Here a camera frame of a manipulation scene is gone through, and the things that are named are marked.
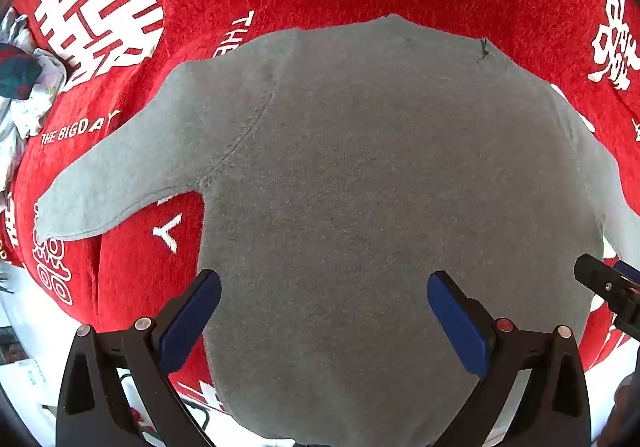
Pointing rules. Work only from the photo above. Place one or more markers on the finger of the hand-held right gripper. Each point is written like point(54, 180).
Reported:
point(607, 283)

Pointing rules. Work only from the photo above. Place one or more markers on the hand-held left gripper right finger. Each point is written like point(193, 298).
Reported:
point(457, 322)

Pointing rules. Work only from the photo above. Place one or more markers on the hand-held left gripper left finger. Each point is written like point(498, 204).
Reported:
point(192, 314)

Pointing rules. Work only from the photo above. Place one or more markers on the grey sweater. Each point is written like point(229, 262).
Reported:
point(350, 177)

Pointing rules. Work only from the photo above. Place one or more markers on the dark plaid cloth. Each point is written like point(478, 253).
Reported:
point(17, 72)

